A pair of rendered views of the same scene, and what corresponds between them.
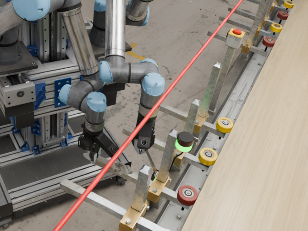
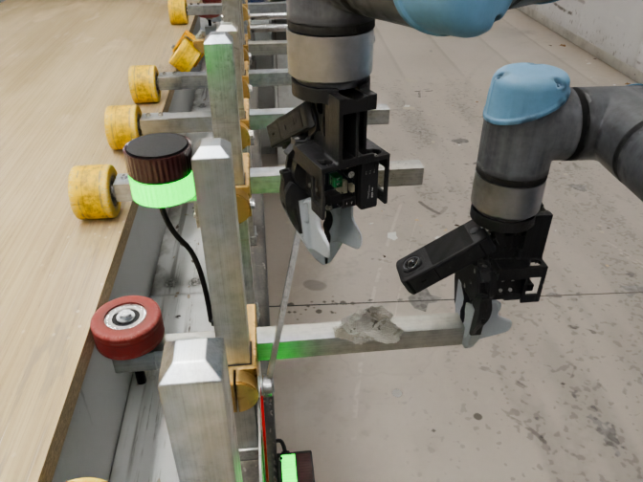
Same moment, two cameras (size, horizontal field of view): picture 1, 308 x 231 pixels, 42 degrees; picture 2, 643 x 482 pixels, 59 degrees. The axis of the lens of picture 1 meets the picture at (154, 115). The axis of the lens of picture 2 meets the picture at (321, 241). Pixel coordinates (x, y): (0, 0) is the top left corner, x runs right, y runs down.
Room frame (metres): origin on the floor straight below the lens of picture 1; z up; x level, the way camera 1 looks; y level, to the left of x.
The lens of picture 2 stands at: (1.59, -0.19, 1.35)
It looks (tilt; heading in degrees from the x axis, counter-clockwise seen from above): 34 degrees down; 156
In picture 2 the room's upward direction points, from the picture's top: straight up
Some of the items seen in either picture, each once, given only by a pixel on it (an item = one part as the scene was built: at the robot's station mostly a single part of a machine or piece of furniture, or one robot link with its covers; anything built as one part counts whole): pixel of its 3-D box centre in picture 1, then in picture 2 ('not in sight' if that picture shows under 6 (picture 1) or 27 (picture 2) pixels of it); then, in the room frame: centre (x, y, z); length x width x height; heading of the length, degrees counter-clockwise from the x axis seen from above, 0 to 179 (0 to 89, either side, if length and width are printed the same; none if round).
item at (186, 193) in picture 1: (185, 200); (133, 348); (1.04, -0.19, 0.85); 0.08 x 0.08 x 0.11
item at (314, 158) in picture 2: (145, 122); (334, 142); (1.14, 0.02, 1.13); 0.09 x 0.08 x 0.12; 2
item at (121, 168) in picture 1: (123, 167); (366, 319); (1.13, 0.08, 0.87); 0.09 x 0.07 x 0.02; 72
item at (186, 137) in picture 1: (180, 156); (175, 243); (1.10, -0.13, 1.03); 0.06 x 0.06 x 0.22; 72
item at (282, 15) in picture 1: (281, 19); not in sight; (2.94, -0.80, 0.85); 0.08 x 0.08 x 0.11
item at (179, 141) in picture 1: (185, 139); (159, 157); (1.10, -0.13, 1.13); 0.06 x 0.06 x 0.02
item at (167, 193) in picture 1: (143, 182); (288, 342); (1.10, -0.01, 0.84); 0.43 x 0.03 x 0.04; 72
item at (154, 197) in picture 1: (159, 186); (234, 356); (1.09, -0.08, 0.85); 0.14 x 0.06 x 0.05; 162
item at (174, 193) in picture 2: (184, 144); (163, 181); (1.10, -0.13, 1.10); 0.06 x 0.06 x 0.02
